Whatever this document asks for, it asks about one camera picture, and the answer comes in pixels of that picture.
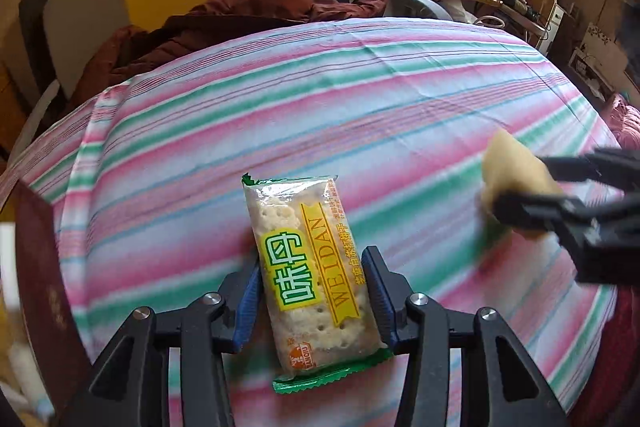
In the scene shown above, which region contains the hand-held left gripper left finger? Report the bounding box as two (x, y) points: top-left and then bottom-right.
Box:
(89, 264), (262, 427)

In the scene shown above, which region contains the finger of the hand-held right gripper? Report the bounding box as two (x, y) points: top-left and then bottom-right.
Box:
(492, 191), (603, 240)
(540, 148), (640, 184)

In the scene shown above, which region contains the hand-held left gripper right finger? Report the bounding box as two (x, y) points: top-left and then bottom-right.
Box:
(361, 246), (568, 427)

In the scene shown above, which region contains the biscuit packet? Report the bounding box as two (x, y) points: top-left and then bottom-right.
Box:
(241, 173), (395, 394)

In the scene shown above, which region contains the printed cardboard box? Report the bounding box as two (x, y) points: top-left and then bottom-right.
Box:
(570, 22), (631, 92)

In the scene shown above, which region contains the striped tablecloth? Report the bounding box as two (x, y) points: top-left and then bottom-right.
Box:
(0, 17), (626, 427)

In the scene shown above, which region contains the maroon jacket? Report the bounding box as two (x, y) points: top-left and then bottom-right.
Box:
(67, 0), (390, 108)

